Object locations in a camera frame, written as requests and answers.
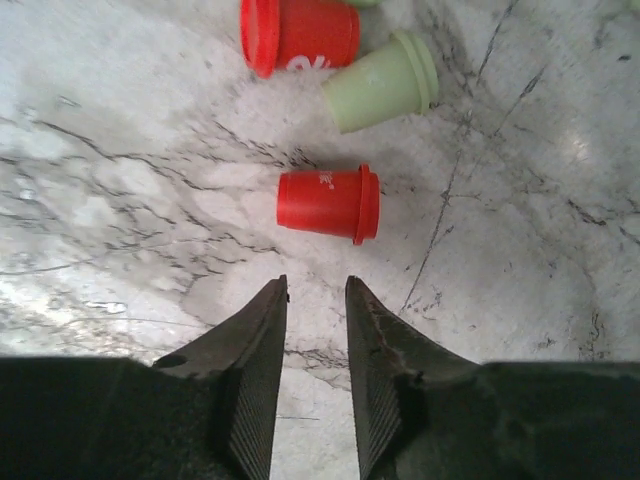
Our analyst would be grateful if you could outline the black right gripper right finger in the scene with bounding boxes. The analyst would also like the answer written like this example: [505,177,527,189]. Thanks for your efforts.
[345,277,639,479]

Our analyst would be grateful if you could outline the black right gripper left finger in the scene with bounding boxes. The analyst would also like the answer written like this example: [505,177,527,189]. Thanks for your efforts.
[1,277,289,479]

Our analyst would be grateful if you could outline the red coffee capsule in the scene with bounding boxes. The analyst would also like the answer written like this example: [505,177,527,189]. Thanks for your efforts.
[276,164,380,245]
[239,0,360,79]

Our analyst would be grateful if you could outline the green coffee capsule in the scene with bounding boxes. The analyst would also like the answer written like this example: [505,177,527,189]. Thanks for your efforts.
[322,29,439,134]

